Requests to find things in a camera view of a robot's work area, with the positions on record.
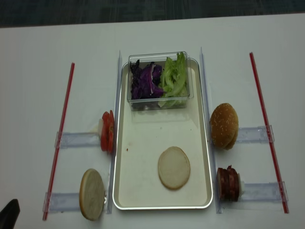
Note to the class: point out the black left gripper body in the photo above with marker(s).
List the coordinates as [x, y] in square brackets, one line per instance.
[9, 215]

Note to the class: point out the bun slice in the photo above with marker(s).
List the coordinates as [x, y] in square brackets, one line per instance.
[91, 195]
[174, 168]

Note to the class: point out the clear tomato feeder channel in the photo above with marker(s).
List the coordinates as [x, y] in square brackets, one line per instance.
[75, 140]

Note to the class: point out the outer tomato slice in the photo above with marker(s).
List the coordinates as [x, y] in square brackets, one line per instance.
[105, 131]

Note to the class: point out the green lettuce leaves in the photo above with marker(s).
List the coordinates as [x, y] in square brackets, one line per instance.
[174, 77]

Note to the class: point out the stack of meat patties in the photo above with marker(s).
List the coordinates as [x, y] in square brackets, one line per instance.
[228, 184]

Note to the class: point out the clear bun bottom channel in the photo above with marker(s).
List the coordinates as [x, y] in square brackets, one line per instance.
[61, 202]

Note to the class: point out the clear bun channel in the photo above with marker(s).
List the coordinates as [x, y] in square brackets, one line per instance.
[260, 134]
[61, 202]

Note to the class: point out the white pusher block left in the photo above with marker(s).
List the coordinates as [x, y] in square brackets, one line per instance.
[99, 128]

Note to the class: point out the white pusher block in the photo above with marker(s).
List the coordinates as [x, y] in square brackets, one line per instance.
[99, 128]
[241, 186]

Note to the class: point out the silver metal tray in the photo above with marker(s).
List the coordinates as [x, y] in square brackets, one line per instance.
[142, 136]

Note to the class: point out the purple cabbage leaves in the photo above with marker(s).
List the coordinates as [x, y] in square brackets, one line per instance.
[145, 81]

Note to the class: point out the clear plastic salad box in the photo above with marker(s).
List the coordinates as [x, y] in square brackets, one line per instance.
[158, 103]

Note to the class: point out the rear sesame bun top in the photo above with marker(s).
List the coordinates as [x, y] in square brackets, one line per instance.
[231, 144]

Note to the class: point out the sesame bun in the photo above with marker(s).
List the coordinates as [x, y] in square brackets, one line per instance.
[231, 144]
[224, 123]

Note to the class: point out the white pusher block right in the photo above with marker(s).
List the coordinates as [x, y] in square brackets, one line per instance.
[241, 186]

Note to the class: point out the front sesame bun top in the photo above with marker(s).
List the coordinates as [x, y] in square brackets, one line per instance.
[224, 123]

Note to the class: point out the clear patty feeder channel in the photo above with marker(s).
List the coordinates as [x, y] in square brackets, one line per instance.
[262, 192]

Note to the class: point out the clear bun top channel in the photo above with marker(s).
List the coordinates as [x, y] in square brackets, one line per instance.
[260, 134]

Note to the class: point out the left red rail strip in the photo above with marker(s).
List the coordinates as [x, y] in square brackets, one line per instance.
[56, 153]

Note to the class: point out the red rail strip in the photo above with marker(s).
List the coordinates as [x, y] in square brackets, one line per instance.
[56, 153]
[272, 147]

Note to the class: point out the right red rail strip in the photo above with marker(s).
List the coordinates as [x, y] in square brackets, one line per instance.
[272, 147]

